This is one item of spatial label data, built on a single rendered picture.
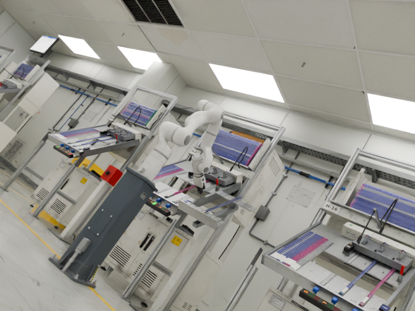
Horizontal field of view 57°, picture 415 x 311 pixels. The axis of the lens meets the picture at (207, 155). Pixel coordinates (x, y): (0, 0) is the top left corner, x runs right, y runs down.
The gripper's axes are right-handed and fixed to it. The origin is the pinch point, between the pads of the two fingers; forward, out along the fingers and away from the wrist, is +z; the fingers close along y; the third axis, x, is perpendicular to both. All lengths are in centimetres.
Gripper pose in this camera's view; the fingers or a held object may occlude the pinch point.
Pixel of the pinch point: (200, 190)
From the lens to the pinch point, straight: 309.5
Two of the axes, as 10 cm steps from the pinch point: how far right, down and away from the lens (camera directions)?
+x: -7.0, 3.8, -6.1
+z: 0.7, 8.8, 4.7
